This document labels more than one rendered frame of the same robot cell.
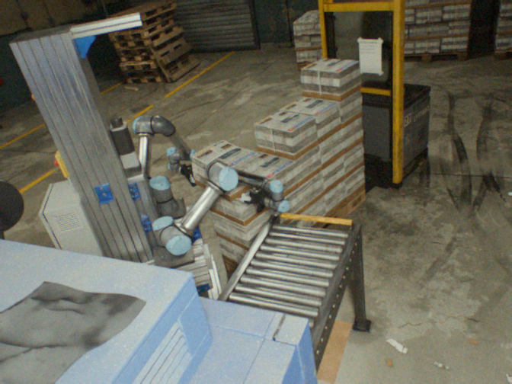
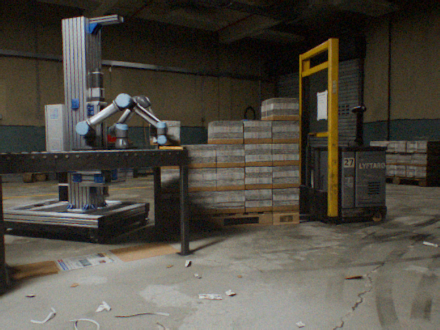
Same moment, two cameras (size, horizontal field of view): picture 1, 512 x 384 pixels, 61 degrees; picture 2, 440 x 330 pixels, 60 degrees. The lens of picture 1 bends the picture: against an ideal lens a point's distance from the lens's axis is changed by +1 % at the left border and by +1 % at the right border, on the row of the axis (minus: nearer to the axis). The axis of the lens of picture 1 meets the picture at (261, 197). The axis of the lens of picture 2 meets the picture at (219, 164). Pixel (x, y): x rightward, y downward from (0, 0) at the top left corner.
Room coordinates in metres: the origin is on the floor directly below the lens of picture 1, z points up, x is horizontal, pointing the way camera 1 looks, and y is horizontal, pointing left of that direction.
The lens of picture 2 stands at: (-0.47, -2.12, 0.85)
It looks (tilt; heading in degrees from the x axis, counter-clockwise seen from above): 3 degrees down; 29
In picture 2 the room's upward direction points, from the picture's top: 1 degrees counter-clockwise
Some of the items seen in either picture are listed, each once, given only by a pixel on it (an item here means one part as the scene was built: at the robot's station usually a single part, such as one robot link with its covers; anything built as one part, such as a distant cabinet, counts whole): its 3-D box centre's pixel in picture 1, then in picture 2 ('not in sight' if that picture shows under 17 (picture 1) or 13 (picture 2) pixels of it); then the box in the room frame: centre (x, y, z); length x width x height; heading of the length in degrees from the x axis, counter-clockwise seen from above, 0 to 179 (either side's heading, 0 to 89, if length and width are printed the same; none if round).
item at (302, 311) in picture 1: (273, 305); not in sight; (1.49, 0.04, 0.77); 0.47 x 0.05 x 0.05; 62
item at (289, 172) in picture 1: (283, 201); (213, 184); (2.94, -0.17, 0.42); 1.17 x 0.39 x 0.83; 131
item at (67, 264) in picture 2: not in sight; (86, 260); (1.45, 0.06, 0.00); 0.37 x 0.29 x 0.01; 152
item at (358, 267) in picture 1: (359, 286); (184, 209); (1.94, -0.48, 0.34); 0.06 x 0.06 x 0.68; 62
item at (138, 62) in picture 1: (149, 42); not in sight; (9.52, 1.68, 0.65); 1.33 x 0.94 x 1.30; 156
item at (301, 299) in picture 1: (277, 296); not in sight; (1.55, 0.01, 0.77); 0.47 x 0.05 x 0.05; 62
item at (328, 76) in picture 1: (334, 139); (279, 160); (3.41, -0.72, 0.65); 0.39 x 0.30 x 1.29; 41
